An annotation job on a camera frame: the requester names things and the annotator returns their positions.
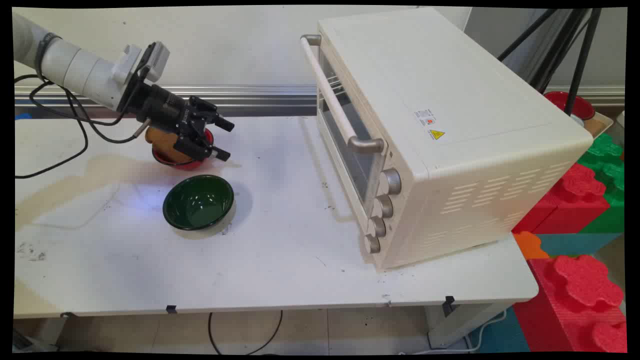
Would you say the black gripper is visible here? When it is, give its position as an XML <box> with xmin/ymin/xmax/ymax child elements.
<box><xmin>131</xmin><ymin>81</ymin><xmax>235</xmax><ymax>162</ymax></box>

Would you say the glass oven door with handle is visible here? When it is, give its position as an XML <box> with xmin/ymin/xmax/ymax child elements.
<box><xmin>300</xmin><ymin>34</ymin><xmax>389</xmax><ymax>223</ymax></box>

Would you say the red bowl with bread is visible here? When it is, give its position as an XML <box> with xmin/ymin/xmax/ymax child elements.
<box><xmin>151</xmin><ymin>128</ymin><xmax>215</xmax><ymax>172</ymax></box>

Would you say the brown bread slice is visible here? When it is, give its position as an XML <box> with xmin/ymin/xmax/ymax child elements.
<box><xmin>145</xmin><ymin>126</ymin><xmax>194</xmax><ymax>163</ymax></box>

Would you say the dark green bowl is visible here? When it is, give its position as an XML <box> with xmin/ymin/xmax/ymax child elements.
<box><xmin>162</xmin><ymin>174</ymin><xmax>235</xmax><ymax>232</ymax></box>

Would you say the largest silver oven knob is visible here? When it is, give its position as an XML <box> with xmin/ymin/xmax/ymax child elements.
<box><xmin>382</xmin><ymin>168</ymin><xmax>402</xmax><ymax>196</ymax></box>

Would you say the white oven label sticker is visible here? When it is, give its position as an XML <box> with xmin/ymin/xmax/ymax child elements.
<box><xmin>414</xmin><ymin>108</ymin><xmax>437</xmax><ymax>129</ymax></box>

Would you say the cream toaster oven body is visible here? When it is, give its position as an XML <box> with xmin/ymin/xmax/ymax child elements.
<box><xmin>316</xmin><ymin>6</ymin><xmax>594</xmax><ymax>272</ymax></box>

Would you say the white table leg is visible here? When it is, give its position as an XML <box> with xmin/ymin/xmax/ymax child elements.
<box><xmin>425</xmin><ymin>301</ymin><xmax>514</xmax><ymax>350</ymax></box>

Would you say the orange foam piece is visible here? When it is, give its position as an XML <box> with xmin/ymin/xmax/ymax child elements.
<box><xmin>512</xmin><ymin>231</ymin><xmax>551</xmax><ymax>261</ymax></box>

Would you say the blue foam floor mat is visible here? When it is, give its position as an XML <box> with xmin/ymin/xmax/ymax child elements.
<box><xmin>467</xmin><ymin>307</ymin><xmax>531</xmax><ymax>354</ymax></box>

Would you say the small red foam block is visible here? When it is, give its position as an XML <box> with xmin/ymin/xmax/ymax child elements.
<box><xmin>512</xmin><ymin>162</ymin><xmax>611</xmax><ymax>235</ymax></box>

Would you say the red bowl behind tripod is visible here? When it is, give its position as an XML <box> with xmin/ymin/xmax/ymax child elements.
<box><xmin>543</xmin><ymin>91</ymin><xmax>596</xmax><ymax>121</ymax></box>

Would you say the teal foam piece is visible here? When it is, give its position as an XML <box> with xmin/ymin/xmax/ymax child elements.
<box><xmin>536</xmin><ymin>232</ymin><xmax>623</xmax><ymax>258</ymax></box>

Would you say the black tripod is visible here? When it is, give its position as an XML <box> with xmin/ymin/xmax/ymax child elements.
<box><xmin>497</xmin><ymin>7</ymin><xmax>603</xmax><ymax>117</ymax></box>

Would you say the large red foam block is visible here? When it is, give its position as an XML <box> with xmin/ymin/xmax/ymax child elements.
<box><xmin>512</xmin><ymin>254</ymin><xmax>628</xmax><ymax>354</ymax></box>

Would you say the green foam block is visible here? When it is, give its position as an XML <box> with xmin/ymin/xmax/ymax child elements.
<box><xmin>577</xmin><ymin>132</ymin><xmax>626</xmax><ymax>234</ymax></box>

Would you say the silver metal wall rail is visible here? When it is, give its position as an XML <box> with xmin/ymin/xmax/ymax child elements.
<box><xmin>14</xmin><ymin>85</ymin><xmax>319</xmax><ymax>119</ymax></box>

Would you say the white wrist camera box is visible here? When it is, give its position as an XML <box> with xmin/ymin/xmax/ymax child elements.
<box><xmin>112</xmin><ymin>41</ymin><xmax>171</xmax><ymax>84</ymax></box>

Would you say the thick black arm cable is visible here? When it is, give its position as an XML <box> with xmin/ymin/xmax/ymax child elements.
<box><xmin>15</xmin><ymin>75</ymin><xmax>90</xmax><ymax>179</ymax></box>

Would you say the black arm strap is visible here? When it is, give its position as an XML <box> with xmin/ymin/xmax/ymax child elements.
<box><xmin>34</xmin><ymin>32</ymin><xmax>62</xmax><ymax>82</ymax></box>

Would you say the black floor cable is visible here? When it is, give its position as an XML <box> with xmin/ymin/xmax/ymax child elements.
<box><xmin>208</xmin><ymin>311</ymin><xmax>284</xmax><ymax>356</ymax></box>

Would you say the white floor cable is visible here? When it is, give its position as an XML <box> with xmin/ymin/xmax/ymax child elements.
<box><xmin>400</xmin><ymin>309</ymin><xmax>508</xmax><ymax>356</ymax></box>

